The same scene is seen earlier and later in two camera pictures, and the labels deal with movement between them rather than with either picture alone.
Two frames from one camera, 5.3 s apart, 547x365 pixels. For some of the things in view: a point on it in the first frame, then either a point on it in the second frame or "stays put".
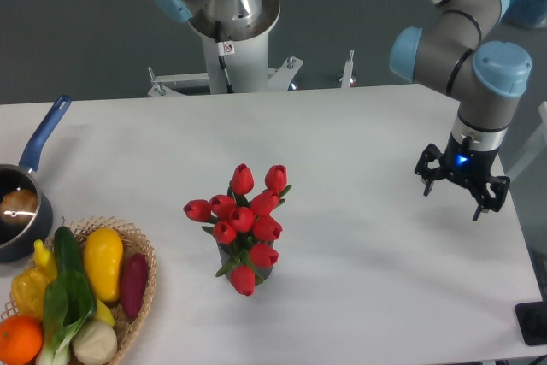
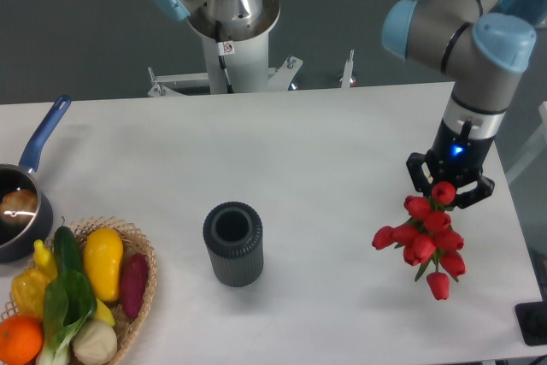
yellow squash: x=103 y=250 stays put
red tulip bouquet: x=245 y=220 → x=426 y=238
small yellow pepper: x=45 y=259 stays put
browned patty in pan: x=18 y=207 stays put
